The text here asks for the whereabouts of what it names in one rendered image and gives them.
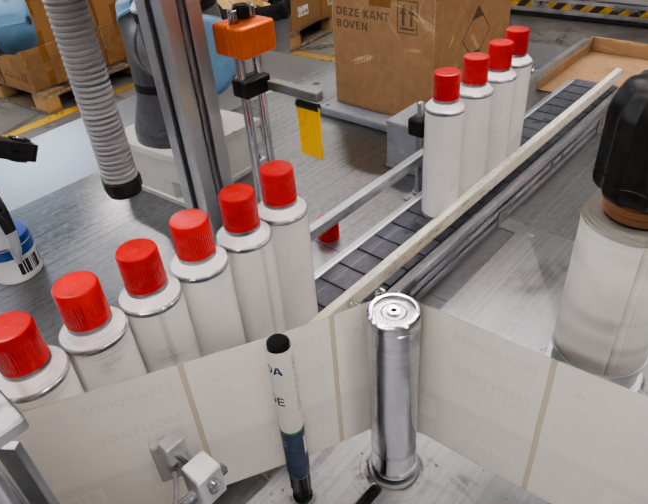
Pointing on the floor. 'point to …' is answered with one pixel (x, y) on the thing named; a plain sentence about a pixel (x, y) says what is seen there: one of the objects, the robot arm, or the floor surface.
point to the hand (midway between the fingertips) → (6, 245)
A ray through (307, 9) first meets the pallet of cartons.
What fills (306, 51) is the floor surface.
